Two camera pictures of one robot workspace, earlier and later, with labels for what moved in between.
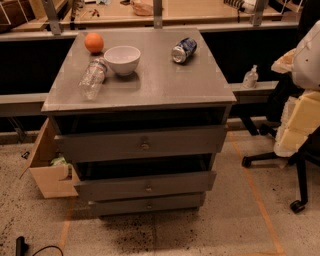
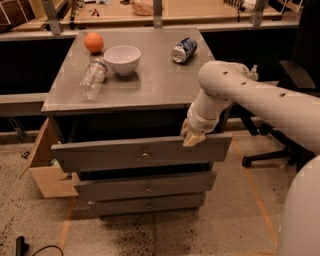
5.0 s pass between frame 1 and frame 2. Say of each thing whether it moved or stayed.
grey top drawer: moved
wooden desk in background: stayed
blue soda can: stayed
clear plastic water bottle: stayed
